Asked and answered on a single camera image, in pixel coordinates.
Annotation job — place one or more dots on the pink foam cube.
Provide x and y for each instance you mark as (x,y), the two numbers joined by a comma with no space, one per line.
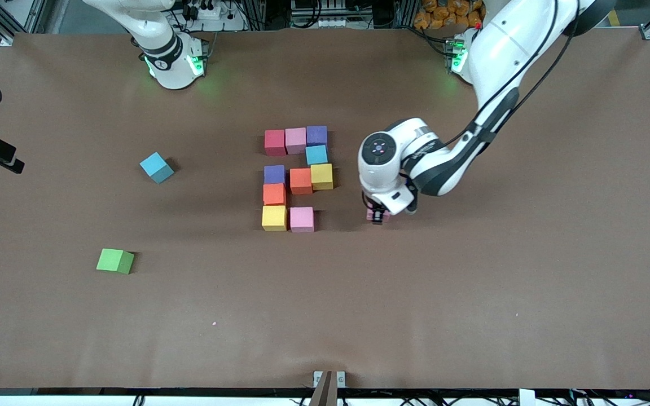
(295,140)
(369,215)
(302,220)

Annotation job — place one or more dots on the yellow foam cube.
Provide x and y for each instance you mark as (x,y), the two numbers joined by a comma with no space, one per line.
(274,218)
(322,176)

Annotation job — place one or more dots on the orange foam cube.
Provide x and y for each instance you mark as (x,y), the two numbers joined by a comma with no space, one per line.
(301,181)
(274,194)

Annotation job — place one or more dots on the cyan foam cube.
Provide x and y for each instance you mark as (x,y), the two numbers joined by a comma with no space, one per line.
(156,167)
(317,154)

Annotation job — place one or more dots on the purple foam cube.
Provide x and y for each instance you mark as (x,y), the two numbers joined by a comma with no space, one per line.
(317,135)
(274,174)

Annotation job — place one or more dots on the red foam cube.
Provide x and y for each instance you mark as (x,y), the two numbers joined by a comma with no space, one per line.
(275,142)

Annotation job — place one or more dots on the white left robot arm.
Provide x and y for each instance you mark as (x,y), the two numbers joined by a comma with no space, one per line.
(500,45)

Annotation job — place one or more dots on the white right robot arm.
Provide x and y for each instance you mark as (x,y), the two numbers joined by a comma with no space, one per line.
(161,51)

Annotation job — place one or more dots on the green foam cube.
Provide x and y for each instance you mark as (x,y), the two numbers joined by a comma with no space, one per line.
(113,260)

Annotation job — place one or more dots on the white electronics box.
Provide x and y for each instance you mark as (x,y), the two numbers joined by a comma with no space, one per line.
(325,22)

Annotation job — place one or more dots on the orange bagged items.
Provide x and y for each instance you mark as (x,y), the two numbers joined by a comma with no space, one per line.
(443,14)

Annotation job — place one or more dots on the white power strip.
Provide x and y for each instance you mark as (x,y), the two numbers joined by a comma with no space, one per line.
(210,11)

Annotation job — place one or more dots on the small metal bracket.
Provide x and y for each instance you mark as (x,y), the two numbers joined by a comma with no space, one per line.
(340,379)

